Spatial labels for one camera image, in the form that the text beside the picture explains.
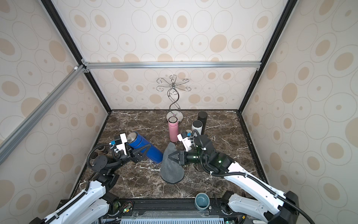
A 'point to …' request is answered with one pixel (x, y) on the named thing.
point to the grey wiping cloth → (171, 171)
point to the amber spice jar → (93, 155)
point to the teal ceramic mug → (202, 200)
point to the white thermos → (197, 125)
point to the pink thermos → (173, 128)
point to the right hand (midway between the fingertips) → (174, 155)
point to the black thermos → (202, 116)
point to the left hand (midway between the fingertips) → (151, 144)
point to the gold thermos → (189, 130)
